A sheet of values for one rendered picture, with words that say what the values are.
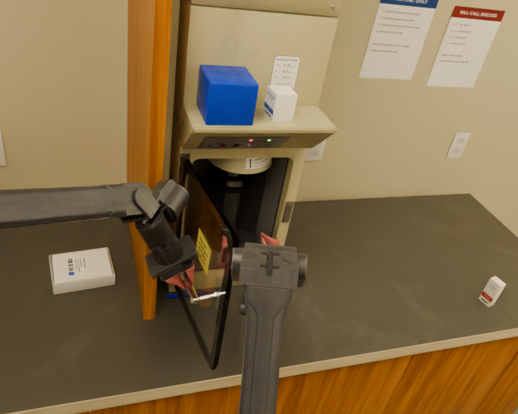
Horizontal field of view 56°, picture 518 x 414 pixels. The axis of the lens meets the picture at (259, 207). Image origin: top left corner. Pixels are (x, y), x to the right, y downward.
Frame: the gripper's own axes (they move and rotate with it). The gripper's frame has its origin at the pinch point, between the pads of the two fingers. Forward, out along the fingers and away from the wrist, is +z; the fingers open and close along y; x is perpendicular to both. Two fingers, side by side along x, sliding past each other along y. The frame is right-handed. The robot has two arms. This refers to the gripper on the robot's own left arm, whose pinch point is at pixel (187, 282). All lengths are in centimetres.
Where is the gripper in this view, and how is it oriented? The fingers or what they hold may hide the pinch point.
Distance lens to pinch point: 107.8
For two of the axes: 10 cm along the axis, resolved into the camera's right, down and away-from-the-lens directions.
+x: 3.7, 5.5, -7.5
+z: 2.7, 7.1, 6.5
